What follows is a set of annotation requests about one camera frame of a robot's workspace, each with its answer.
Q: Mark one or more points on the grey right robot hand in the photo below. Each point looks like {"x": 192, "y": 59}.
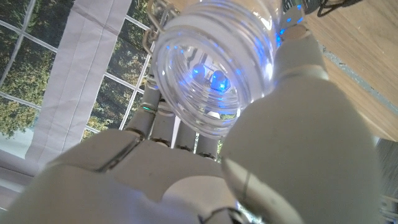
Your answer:
{"x": 155, "y": 177}

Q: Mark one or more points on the clear hinged glass jar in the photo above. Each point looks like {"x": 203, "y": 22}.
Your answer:
{"x": 211, "y": 46}

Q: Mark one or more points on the printed window backdrop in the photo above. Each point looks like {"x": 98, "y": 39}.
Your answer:
{"x": 77, "y": 62}

